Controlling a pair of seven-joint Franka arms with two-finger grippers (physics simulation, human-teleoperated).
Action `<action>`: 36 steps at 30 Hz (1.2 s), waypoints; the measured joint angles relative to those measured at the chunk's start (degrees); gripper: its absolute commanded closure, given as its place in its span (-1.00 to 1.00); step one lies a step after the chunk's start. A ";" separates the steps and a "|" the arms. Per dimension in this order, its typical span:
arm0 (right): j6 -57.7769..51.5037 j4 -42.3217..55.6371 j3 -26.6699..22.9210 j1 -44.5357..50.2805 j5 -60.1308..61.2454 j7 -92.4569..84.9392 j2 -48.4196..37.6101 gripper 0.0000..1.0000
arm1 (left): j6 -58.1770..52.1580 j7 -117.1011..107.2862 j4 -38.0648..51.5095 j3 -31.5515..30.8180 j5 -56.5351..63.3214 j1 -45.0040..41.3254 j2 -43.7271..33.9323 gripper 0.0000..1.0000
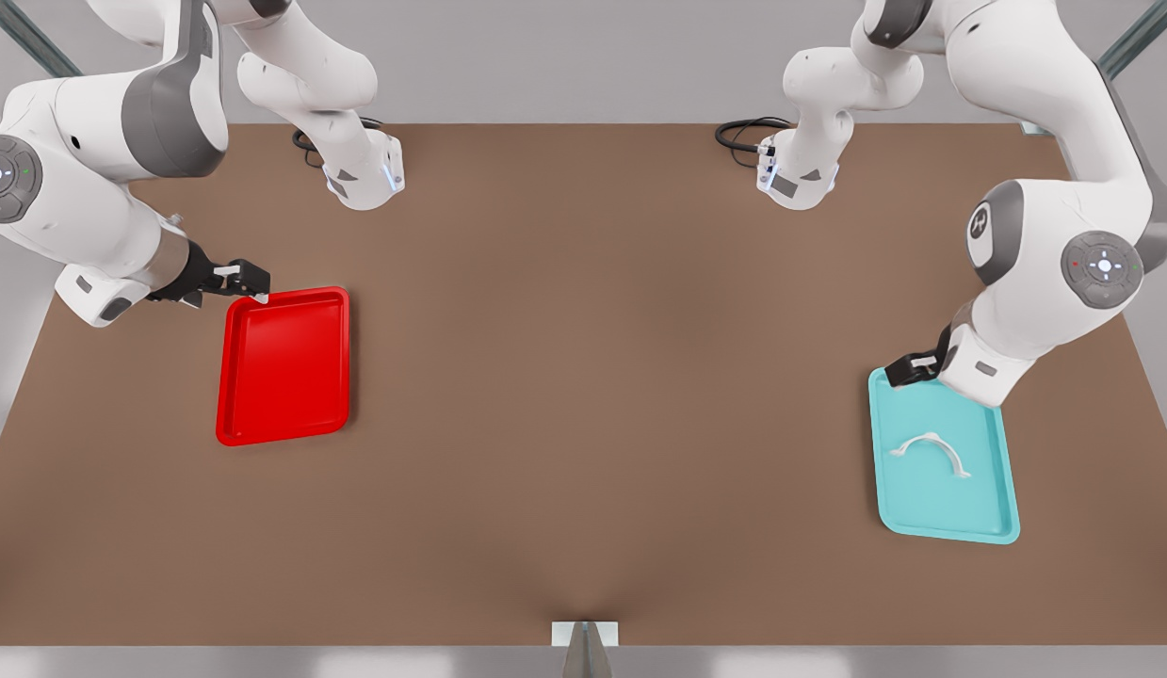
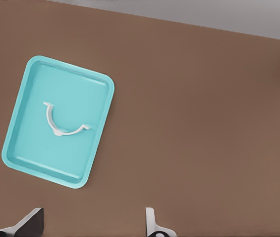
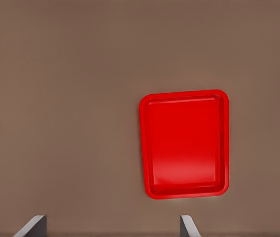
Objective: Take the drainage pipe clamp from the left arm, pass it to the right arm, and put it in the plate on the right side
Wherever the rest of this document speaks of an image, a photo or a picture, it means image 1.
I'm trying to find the teal rectangular tray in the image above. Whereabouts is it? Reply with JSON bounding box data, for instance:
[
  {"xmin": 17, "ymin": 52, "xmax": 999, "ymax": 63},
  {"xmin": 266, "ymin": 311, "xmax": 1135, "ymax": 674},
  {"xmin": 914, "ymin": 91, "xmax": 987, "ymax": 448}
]
[{"xmin": 868, "ymin": 366, "xmax": 1021, "ymax": 545}]

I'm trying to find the white drainage pipe clamp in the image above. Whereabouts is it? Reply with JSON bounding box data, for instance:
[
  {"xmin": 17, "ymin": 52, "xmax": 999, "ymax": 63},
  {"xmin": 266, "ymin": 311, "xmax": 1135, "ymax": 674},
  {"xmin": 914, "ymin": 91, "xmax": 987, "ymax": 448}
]
[{"xmin": 890, "ymin": 432, "xmax": 973, "ymax": 479}]

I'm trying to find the black cable loop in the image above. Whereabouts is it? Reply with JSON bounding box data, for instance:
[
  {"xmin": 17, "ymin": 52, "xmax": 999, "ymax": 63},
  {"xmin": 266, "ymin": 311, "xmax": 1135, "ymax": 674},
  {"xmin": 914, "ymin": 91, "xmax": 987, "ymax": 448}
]
[
  {"xmin": 292, "ymin": 117, "xmax": 385, "ymax": 169},
  {"xmin": 715, "ymin": 117, "xmax": 795, "ymax": 170}
]

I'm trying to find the red rectangular tray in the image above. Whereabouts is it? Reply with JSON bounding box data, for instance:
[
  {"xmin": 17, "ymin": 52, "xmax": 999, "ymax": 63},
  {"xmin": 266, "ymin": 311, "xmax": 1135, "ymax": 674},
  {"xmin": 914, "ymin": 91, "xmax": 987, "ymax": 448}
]
[{"xmin": 216, "ymin": 286, "xmax": 350, "ymax": 446}]

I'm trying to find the silver frame post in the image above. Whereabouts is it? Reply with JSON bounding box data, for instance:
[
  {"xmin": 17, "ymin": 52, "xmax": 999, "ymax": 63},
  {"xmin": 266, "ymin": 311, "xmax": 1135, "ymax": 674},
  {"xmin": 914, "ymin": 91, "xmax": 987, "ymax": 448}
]
[
  {"xmin": 552, "ymin": 621, "xmax": 620, "ymax": 678},
  {"xmin": 1021, "ymin": 0, "xmax": 1167, "ymax": 137},
  {"xmin": 0, "ymin": 0, "xmax": 83, "ymax": 78}
]

